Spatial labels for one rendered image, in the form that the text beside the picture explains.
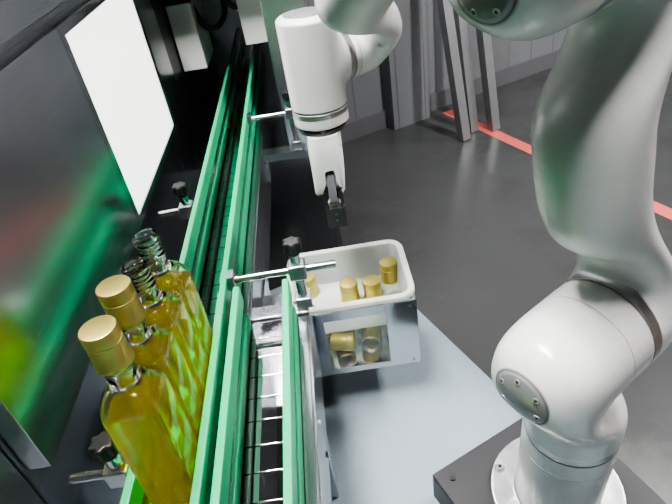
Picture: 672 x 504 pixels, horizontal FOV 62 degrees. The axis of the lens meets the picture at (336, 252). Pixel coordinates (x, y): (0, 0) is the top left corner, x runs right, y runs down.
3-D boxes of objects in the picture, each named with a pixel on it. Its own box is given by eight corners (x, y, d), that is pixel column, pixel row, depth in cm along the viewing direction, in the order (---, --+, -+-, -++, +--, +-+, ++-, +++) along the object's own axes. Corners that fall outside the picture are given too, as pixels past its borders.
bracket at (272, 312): (260, 335, 95) (250, 305, 91) (314, 327, 95) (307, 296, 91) (259, 350, 92) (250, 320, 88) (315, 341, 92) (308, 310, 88)
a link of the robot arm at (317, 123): (291, 97, 87) (295, 115, 89) (291, 119, 80) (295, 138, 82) (344, 89, 87) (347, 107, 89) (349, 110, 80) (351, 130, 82)
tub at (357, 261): (294, 288, 114) (286, 254, 109) (402, 271, 114) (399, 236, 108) (296, 350, 100) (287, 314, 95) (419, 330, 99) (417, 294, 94)
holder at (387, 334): (276, 322, 119) (261, 265, 109) (404, 301, 118) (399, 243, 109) (276, 384, 105) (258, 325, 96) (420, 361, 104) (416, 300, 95)
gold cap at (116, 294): (115, 309, 57) (99, 276, 55) (149, 303, 57) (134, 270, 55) (107, 333, 55) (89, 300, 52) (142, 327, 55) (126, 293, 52)
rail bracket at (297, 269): (239, 307, 91) (220, 246, 84) (341, 291, 91) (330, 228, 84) (238, 320, 89) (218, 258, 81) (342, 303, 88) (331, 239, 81)
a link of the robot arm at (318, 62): (331, 87, 88) (281, 106, 85) (318, -1, 81) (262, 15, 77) (362, 99, 82) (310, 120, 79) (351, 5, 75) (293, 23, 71)
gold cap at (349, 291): (359, 292, 108) (356, 274, 105) (360, 304, 105) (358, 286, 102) (341, 295, 108) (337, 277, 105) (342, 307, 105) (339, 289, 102)
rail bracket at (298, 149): (262, 175, 150) (243, 94, 136) (324, 165, 149) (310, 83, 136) (262, 183, 146) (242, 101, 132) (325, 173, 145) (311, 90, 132)
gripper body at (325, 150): (296, 108, 89) (308, 170, 95) (297, 135, 81) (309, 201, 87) (343, 101, 89) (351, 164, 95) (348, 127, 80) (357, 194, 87)
